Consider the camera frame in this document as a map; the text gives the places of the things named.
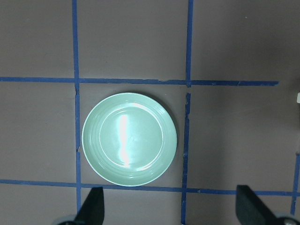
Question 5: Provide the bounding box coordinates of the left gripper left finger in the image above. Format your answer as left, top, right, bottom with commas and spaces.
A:
74, 187, 105, 225

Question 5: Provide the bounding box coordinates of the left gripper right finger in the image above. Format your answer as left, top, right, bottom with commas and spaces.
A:
235, 185, 283, 225

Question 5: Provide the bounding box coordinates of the left-side green plate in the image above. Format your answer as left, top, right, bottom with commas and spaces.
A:
82, 93, 177, 187

